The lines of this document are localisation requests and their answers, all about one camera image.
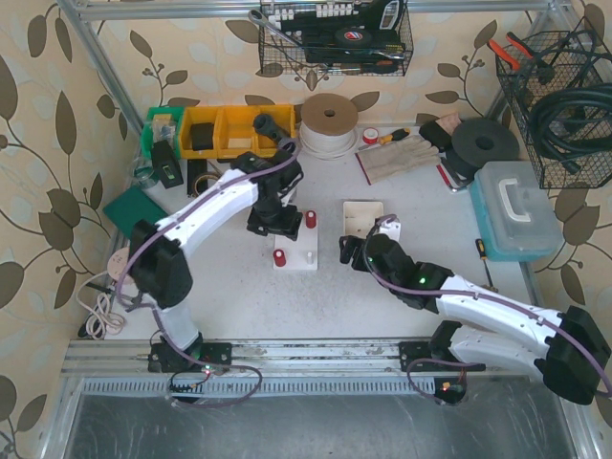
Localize white spring tray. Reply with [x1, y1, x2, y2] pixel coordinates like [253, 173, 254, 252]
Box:
[342, 201, 383, 238]

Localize large red spring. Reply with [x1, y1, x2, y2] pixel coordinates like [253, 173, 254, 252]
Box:
[273, 250, 287, 268]
[305, 210, 317, 230]

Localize white peg base plate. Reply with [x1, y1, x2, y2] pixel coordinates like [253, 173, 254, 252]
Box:
[273, 218, 318, 272]

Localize brown tape roll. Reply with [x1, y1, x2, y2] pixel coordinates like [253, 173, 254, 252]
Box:
[192, 173, 220, 196]

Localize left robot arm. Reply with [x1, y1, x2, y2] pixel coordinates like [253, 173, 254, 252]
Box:
[122, 149, 303, 373]

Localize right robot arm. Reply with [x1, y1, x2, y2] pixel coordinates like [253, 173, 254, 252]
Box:
[339, 233, 611, 405]

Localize black ribbed block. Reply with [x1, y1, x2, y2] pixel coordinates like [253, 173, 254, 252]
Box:
[186, 159, 208, 198]

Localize yellow bin with card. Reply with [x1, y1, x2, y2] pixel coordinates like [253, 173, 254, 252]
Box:
[214, 105, 260, 160]

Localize grey pipe fitting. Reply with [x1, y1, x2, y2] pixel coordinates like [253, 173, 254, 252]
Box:
[252, 114, 296, 154]

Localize yellow bin with pipe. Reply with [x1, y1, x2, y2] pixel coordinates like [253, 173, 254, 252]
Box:
[252, 104, 296, 158]

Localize yellow bin with black box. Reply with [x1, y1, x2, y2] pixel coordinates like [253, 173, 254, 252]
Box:
[179, 106, 221, 160]

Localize small yellow black screwdriver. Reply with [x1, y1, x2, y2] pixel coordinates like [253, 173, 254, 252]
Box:
[474, 238, 493, 288]

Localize white work glove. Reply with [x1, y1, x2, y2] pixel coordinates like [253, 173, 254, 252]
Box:
[356, 135, 440, 185]

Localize black green meter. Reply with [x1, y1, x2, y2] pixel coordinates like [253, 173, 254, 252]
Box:
[151, 141, 184, 188]

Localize red white tape roll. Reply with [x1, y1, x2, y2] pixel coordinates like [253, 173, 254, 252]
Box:
[362, 127, 379, 144]

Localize clear glass jar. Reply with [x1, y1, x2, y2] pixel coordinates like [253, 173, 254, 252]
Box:
[132, 156, 159, 189]

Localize green plastic case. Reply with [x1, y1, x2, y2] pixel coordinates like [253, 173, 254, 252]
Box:
[103, 186, 167, 238]

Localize black brush block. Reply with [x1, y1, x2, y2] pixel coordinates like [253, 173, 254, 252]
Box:
[419, 113, 462, 152]

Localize green storage bin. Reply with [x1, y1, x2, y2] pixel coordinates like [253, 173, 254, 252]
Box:
[140, 107, 185, 159]

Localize teal clear toolbox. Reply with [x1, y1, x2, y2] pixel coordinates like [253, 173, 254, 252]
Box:
[469, 161, 563, 262]

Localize black foam disc spool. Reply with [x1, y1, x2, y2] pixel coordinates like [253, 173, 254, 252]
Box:
[446, 118, 520, 180]

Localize round beige power socket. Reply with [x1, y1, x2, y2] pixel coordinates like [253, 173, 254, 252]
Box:
[107, 247, 129, 281]

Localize black tape roll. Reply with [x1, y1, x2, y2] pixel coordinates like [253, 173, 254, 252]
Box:
[334, 27, 373, 49]

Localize silver wrench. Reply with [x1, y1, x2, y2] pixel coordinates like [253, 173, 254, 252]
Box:
[248, 10, 302, 49]

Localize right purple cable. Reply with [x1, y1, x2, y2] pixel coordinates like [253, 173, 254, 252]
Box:
[362, 214, 612, 407]

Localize purple cable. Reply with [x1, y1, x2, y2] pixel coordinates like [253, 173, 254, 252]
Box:
[117, 138, 302, 408]
[362, 214, 612, 407]

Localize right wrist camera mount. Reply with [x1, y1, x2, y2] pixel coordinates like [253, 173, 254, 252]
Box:
[377, 214, 402, 242]

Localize aluminium front rail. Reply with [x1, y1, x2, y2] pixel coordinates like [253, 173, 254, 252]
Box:
[60, 337, 551, 383]

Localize red handled tool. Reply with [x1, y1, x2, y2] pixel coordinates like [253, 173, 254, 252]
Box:
[437, 159, 470, 193]

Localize white cable spool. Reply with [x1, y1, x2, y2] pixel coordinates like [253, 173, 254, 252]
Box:
[299, 93, 359, 161]

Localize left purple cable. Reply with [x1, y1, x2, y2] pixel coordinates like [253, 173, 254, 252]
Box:
[117, 138, 302, 408]

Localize centre wire basket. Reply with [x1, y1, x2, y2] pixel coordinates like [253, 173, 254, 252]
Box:
[255, 1, 413, 80]

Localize wire basket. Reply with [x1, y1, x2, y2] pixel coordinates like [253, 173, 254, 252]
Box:
[495, 29, 611, 189]
[255, 1, 413, 80]

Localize white power cord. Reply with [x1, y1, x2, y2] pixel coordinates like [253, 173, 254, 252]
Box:
[76, 272, 128, 340]

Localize orange handled pliers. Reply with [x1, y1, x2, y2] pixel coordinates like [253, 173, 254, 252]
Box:
[487, 32, 535, 72]

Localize black coiled hose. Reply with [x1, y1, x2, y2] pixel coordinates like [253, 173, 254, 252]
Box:
[529, 29, 612, 168]

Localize right wire basket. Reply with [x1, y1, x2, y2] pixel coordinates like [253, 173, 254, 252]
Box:
[495, 29, 611, 189]

